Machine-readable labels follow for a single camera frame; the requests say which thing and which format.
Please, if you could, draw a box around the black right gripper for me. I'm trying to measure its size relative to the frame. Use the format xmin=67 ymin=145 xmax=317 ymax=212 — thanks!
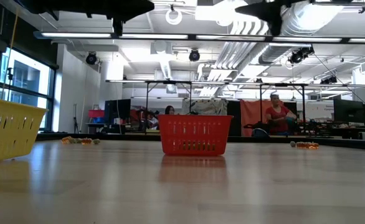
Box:
xmin=234 ymin=0 xmax=311 ymax=36

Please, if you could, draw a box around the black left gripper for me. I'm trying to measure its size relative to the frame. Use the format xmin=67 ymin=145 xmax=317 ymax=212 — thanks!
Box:
xmin=73 ymin=0 xmax=156 ymax=37

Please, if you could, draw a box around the black overhead light bar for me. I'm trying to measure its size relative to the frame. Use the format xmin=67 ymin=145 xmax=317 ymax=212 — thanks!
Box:
xmin=34 ymin=30 xmax=365 ymax=44

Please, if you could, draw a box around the orange curtain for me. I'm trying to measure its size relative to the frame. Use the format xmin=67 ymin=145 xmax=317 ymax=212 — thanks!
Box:
xmin=240 ymin=99 xmax=285 ymax=137

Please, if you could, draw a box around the black ceiling track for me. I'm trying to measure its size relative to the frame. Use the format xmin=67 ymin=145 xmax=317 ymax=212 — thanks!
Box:
xmin=311 ymin=1 xmax=365 ymax=15

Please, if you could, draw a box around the beige crumpled cloth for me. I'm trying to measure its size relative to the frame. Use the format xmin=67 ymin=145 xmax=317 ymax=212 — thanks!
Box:
xmin=182 ymin=98 xmax=229 ymax=116

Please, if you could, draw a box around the black partition panel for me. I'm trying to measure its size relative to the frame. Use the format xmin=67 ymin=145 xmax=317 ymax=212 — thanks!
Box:
xmin=227 ymin=100 xmax=242 ymax=137

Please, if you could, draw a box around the red storage bin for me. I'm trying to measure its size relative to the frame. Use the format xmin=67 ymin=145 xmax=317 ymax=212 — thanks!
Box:
xmin=87 ymin=109 xmax=106 ymax=119

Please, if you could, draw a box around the dark rounded chair back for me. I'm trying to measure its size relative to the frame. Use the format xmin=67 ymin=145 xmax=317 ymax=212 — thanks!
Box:
xmin=251 ymin=128 xmax=270 ymax=138

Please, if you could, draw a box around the red plastic basket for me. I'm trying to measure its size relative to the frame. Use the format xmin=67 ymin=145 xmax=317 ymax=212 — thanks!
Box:
xmin=157 ymin=114 xmax=234 ymax=157

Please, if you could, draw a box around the thin black tripod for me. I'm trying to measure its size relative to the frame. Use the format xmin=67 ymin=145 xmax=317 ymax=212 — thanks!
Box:
xmin=72 ymin=103 xmax=80 ymax=134

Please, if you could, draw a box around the yellow plastic basket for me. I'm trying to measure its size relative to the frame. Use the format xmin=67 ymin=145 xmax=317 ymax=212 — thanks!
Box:
xmin=0 ymin=96 xmax=49 ymax=166

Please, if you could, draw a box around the white coiled cable loop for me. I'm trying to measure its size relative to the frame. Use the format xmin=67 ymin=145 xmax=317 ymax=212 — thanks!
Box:
xmin=165 ymin=8 xmax=183 ymax=26

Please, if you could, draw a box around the silver ventilation duct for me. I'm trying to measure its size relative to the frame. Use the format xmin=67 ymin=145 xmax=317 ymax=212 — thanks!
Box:
xmin=258 ymin=4 xmax=345 ymax=65

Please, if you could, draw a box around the black hanging camera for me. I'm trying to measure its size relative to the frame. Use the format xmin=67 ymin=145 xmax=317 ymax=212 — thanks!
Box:
xmin=288 ymin=45 xmax=315 ymax=65
xmin=85 ymin=51 xmax=98 ymax=66
xmin=188 ymin=48 xmax=201 ymax=62
xmin=320 ymin=75 xmax=338 ymax=85

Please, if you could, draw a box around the black metal station frame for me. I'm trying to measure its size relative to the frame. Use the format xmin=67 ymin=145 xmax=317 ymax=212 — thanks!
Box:
xmin=145 ymin=80 xmax=193 ymax=135
xmin=258 ymin=82 xmax=306 ymax=135

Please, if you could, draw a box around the black window frame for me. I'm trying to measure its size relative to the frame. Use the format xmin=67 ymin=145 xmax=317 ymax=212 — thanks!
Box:
xmin=0 ymin=46 xmax=59 ymax=131

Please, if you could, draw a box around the black aluminium table frame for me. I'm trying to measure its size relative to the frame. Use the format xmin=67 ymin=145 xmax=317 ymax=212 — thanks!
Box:
xmin=35 ymin=133 xmax=365 ymax=152

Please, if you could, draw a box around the yellow power cable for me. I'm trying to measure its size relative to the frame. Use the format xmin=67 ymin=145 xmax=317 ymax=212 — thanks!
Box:
xmin=0 ymin=0 xmax=19 ymax=96

